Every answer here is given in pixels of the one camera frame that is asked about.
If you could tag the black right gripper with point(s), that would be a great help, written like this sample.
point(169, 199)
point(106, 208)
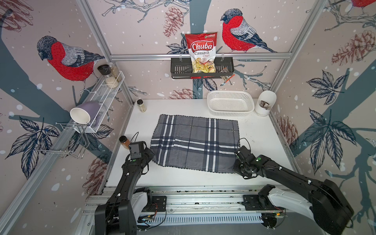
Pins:
point(235, 170)

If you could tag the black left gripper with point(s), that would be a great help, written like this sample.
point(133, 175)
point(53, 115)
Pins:
point(149, 152)

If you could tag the grey plaid pillowcase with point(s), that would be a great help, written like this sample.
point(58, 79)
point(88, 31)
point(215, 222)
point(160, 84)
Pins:
point(195, 143)

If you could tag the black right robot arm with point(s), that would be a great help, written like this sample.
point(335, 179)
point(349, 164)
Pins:
point(320, 201)

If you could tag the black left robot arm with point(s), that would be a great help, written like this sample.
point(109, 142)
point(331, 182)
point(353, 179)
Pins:
point(119, 204)

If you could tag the small jar orange spice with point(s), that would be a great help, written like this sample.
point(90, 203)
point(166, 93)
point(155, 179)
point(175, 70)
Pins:
point(125, 142)

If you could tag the small jar pale contents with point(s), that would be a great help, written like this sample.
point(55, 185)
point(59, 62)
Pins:
point(141, 105)

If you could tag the white plastic basket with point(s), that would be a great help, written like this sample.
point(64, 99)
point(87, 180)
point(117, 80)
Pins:
point(230, 103)

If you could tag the white round container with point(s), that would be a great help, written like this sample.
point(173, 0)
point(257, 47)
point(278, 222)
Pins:
point(265, 103)

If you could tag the purple white cup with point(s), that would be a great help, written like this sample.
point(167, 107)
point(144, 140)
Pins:
point(85, 112)

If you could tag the glass spice jar on shelf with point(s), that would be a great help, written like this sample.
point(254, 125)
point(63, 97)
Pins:
point(115, 71)

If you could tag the black lid jar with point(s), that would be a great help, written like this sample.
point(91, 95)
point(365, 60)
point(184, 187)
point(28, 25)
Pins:
point(105, 70)

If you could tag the red Chuba chips bag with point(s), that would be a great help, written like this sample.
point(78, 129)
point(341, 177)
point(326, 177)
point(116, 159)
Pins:
point(202, 50)

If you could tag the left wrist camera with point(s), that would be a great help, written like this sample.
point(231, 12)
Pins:
point(137, 149)

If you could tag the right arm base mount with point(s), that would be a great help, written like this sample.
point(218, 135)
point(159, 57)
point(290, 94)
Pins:
point(255, 202)

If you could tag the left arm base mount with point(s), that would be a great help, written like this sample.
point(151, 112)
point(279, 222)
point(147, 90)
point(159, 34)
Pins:
point(156, 204)

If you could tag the white wire wall shelf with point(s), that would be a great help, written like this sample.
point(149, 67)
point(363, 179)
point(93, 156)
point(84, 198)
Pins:
point(104, 95)

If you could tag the wire cup holder rack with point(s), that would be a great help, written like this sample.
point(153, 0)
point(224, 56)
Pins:
point(65, 139)

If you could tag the black wire wall basket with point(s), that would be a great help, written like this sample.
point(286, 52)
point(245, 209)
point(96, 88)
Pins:
point(183, 69)

